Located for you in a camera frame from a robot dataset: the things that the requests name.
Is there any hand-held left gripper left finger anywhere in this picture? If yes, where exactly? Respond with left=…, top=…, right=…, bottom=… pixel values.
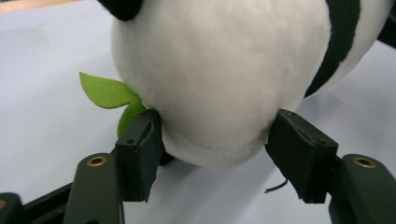
left=114, top=108, right=166, bottom=203

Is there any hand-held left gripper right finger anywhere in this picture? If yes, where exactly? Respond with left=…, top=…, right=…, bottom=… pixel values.
left=264, top=108, right=339, bottom=203

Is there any black and white panda plush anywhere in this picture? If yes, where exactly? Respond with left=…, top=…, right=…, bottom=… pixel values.
left=78, top=0, right=396, bottom=169

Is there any thin black wire stub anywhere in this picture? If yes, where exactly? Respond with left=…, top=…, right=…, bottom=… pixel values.
left=263, top=178, right=290, bottom=194

